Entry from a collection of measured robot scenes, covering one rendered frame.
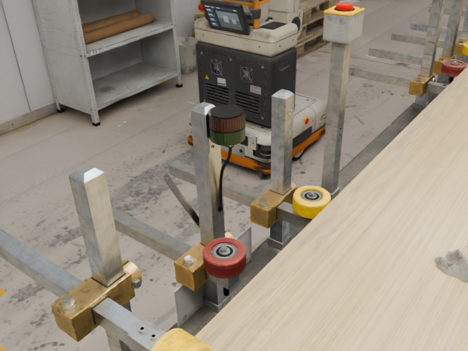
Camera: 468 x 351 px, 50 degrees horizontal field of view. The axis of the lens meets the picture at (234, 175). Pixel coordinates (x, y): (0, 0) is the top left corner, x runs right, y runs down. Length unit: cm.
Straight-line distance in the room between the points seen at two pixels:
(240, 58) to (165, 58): 158
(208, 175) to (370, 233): 33
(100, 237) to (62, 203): 210
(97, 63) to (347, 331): 352
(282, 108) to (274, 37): 152
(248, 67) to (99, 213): 204
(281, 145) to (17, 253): 56
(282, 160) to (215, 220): 24
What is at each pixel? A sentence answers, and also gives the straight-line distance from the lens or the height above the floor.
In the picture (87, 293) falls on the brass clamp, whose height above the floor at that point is 97.
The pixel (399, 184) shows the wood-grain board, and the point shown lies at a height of 90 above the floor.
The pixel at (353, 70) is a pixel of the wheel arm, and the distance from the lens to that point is 206.
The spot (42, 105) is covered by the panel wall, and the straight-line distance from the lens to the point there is 389.
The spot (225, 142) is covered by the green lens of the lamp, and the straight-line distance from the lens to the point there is 81.
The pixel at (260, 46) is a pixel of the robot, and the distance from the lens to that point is 259.
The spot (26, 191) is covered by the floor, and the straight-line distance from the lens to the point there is 302.
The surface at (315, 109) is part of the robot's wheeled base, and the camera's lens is 304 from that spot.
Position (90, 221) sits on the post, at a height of 109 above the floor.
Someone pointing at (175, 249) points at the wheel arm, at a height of 86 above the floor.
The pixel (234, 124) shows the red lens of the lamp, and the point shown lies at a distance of 80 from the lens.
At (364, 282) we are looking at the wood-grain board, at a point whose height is 90.
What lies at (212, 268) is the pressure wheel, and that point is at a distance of 91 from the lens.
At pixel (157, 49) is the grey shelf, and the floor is 27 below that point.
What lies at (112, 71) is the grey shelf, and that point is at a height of 15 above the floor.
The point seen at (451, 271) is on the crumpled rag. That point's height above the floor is 91.
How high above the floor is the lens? 150
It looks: 32 degrees down
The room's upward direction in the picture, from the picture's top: 2 degrees counter-clockwise
